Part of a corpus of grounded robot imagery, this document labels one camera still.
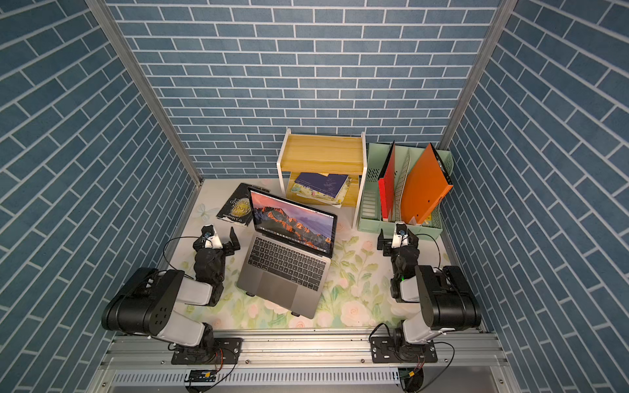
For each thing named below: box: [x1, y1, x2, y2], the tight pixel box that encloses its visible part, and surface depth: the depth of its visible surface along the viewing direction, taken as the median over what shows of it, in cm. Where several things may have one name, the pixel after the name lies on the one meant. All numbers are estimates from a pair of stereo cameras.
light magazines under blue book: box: [290, 175, 353, 208], surface depth 96 cm
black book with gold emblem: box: [216, 182, 271, 227], surface depth 110 cm
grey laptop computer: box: [236, 186, 338, 320], surface depth 82 cm
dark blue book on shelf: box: [294, 171, 350, 199], surface depth 98 cm
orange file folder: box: [401, 142, 454, 225], surface depth 91 cm
